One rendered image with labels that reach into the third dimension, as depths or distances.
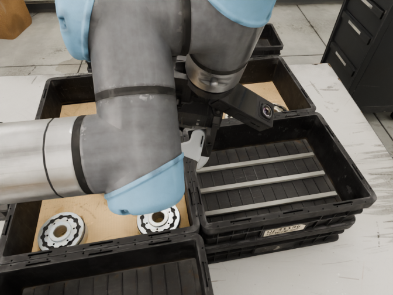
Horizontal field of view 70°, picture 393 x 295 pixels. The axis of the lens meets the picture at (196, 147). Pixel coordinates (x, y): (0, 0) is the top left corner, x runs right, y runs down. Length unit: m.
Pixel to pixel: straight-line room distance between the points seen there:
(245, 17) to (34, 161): 0.21
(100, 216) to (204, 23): 0.59
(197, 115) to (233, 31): 0.18
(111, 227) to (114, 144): 0.51
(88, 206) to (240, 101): 0.51
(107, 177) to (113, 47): 0.11
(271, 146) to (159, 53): 0.67
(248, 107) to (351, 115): 0.90
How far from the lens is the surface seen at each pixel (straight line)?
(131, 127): 0.24
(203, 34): 0.27
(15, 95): 1.46
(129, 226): 0.73
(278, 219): 0.64
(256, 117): 0.43
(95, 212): 0.77
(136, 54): 0.25
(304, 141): 0.93
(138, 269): 0.69
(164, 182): 0.24
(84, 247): 0.62
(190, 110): 0.42
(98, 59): 0.26
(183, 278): 0.67
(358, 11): 2.14
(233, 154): 0.84
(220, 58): 0.30
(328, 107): 1.30
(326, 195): 0.81
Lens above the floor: 1.47
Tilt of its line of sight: 49 degrees down
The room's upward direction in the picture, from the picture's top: straight up
